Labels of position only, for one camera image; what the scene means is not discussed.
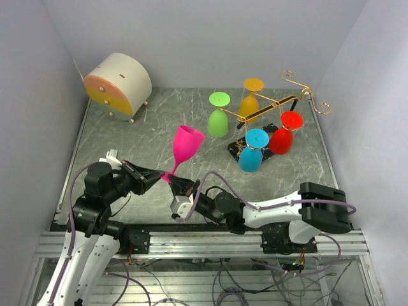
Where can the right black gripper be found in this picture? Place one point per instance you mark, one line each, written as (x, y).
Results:
(183, 187)

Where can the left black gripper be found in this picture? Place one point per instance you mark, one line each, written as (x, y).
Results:
(138, 174)

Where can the pink wine glass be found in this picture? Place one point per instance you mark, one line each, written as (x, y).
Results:
(186, 143)

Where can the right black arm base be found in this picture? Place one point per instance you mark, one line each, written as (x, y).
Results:
(275, 240)

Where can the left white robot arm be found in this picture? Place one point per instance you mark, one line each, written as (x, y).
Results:
(92, 237)

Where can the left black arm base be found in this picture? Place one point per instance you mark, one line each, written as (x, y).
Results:
(133, 239)

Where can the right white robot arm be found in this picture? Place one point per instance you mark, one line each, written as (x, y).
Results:
(309, 211)

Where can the green wine glass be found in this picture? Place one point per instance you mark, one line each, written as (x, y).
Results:
(218, 124)

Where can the blue wine glass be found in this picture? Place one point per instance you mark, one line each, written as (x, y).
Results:
(251, 156)

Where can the orange wine glass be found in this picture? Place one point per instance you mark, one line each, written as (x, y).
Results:
(250, 104)

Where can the red wine glass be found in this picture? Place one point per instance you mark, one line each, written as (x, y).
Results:
(282, 140)

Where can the round white drawer cabinet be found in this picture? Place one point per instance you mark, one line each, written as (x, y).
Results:
(120, 85)

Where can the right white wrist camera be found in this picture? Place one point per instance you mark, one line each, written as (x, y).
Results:
(181, 207)

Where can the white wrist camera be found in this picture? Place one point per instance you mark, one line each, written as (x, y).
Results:
(181, 207)
(111, 159)

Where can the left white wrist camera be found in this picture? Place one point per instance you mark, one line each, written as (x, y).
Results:
(111, 159)

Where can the aluminium mounting frame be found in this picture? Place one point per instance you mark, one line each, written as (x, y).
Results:
(203, 241)

